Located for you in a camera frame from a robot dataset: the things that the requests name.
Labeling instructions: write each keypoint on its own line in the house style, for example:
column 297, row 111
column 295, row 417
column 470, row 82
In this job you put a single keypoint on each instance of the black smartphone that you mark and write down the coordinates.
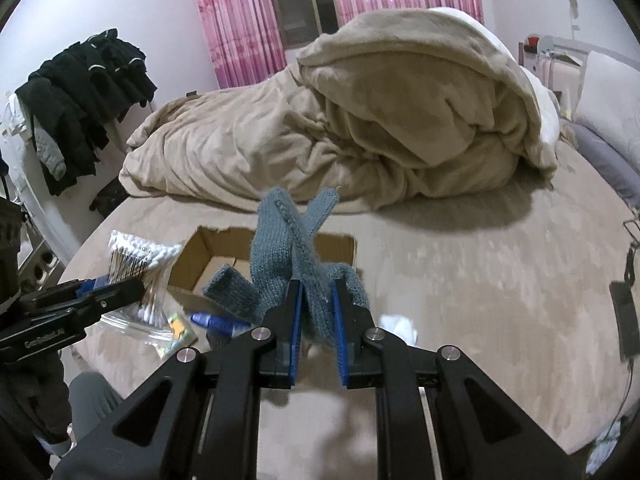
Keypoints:
column 626, row 320

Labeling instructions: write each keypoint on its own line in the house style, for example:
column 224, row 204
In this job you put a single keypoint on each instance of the white floral pillow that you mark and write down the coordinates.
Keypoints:
column 608, row 104

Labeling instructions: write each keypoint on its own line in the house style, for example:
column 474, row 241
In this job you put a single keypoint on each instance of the beige bed sheet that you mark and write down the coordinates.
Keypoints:
column 518, row 279

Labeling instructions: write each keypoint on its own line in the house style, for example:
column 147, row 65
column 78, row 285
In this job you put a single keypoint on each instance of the pink curtain left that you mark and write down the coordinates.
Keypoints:
column 243, row 40

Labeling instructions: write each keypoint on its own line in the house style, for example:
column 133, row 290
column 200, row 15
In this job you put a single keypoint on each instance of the grey knit gloves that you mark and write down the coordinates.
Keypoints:
column 282, row 250

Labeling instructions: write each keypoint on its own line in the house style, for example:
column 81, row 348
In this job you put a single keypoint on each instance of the green white tissue pack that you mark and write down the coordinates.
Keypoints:
column 182, row 335

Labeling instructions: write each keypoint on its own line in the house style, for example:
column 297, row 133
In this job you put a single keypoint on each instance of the beige plush blanket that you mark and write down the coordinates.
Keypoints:
column 395, row 104

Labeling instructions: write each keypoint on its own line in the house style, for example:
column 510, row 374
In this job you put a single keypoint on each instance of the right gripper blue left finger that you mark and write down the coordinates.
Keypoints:
column 296, row 329

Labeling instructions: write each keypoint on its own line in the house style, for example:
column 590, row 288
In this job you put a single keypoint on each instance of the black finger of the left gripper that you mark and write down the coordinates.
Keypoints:
column 100, row 297

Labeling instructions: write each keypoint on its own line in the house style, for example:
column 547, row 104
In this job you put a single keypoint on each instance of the open cardboard box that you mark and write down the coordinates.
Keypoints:
column 207, row 250

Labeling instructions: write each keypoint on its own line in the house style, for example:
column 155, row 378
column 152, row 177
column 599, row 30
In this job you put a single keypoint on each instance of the grey purple pillow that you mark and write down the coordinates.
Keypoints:
column 611, row 166

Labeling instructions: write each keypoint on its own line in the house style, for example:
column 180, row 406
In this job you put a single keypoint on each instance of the black clothes pile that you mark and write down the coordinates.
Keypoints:
column 75, row 94

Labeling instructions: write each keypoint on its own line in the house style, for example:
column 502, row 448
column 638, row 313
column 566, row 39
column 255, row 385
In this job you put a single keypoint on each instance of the white towel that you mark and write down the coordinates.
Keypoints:
column 401, row 327

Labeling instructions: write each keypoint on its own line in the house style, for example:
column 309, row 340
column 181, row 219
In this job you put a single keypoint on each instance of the dark window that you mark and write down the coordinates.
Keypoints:
column 302, row 0

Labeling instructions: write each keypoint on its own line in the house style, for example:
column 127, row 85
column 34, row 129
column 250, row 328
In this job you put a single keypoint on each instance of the cotton swabs plastic bag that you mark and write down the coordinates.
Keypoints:
column 131, row 256

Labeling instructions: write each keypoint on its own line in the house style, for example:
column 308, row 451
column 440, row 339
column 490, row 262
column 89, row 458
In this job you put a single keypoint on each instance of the white headboard shelf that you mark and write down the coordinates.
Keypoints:
column 557, row 63

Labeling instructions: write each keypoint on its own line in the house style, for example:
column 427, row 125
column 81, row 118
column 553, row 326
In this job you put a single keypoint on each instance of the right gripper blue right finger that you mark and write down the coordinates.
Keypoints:
column 339, row 299

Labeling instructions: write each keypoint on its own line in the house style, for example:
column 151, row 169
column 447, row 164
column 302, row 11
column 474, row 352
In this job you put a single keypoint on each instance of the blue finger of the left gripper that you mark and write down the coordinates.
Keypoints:
column 86, row 287

